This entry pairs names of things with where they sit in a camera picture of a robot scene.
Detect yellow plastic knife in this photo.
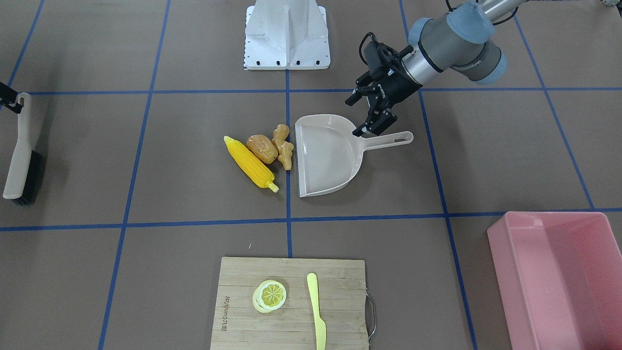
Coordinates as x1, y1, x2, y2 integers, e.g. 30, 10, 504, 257
307, 273, 327, 350

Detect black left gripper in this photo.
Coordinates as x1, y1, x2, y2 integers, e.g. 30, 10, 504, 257
345, 40, 422, 137

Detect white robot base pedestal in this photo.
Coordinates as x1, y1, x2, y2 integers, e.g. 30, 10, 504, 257
243, 0, 331, 70

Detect pink plastic bin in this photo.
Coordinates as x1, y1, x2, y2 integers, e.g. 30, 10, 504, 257
487, 212, 622, 350

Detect yellow toy corn cob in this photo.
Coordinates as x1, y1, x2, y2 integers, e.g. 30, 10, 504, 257
224, 136, 279, 193

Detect bamboo cutting board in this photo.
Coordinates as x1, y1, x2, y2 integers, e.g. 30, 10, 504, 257
209, 257, 370, 350

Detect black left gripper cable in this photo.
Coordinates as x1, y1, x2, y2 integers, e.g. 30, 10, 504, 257
359, 32, 379, 66

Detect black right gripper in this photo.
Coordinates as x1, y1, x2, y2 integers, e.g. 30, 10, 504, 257
0, 82, 23, 114

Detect yellow toy lemon slices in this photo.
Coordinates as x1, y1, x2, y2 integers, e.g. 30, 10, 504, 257
251, 280, 287, 313

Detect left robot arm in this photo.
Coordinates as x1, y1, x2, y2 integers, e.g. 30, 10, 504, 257
345, 0, 522, 137

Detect brown toy potato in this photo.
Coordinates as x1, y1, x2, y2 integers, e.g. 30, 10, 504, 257
246, 134, 278, 164

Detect tan toy ginger root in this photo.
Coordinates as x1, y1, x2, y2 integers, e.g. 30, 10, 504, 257
271, 124, 294, 171

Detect beige plastic dustpan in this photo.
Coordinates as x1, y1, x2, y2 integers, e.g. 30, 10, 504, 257
294, 114, 414, 198

